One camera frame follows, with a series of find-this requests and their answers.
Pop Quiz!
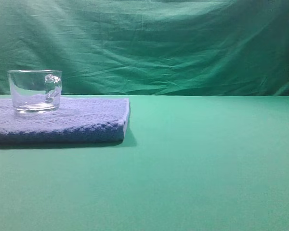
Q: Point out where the transparent glass cup with handle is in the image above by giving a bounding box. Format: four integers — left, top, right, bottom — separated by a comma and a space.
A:
7, 70, 63, 112

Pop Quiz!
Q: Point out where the folded blue towel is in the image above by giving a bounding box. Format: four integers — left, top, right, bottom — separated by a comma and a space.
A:
0, 97, 130, 144

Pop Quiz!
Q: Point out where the green table cloth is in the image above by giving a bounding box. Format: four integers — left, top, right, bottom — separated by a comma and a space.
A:
0, 96, 289, 231

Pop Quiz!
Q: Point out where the green cloth backdrop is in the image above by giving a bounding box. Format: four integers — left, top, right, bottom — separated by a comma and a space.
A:
0, 0, 289, 96

